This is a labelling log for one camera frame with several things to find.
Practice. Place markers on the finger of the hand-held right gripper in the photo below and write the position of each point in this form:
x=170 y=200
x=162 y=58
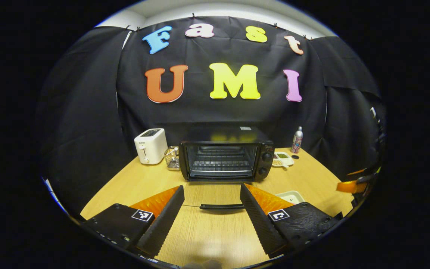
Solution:
x=349 y=186
x=357 y=172

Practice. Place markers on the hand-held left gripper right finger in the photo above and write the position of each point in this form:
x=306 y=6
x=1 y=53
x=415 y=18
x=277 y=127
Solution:
x=259 y=220

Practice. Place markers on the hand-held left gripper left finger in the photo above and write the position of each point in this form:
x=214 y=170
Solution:
x=164 y=224

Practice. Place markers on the white square plate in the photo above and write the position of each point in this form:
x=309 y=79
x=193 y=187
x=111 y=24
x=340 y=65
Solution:
x=289 y=195

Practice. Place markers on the black electric oven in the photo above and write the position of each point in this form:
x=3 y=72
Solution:
x=226 y=134

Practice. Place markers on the white divided dish of beans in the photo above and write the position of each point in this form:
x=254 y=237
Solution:
x=283 y=159

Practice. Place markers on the silver printed bottle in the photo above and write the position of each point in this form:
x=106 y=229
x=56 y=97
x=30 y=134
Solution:
x=297 y=142

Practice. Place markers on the white toaster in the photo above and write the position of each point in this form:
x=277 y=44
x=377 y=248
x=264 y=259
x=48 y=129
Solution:
x=149 y=147

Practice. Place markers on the black backdrop cloth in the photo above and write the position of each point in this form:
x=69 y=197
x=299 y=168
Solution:
x=218 y=116

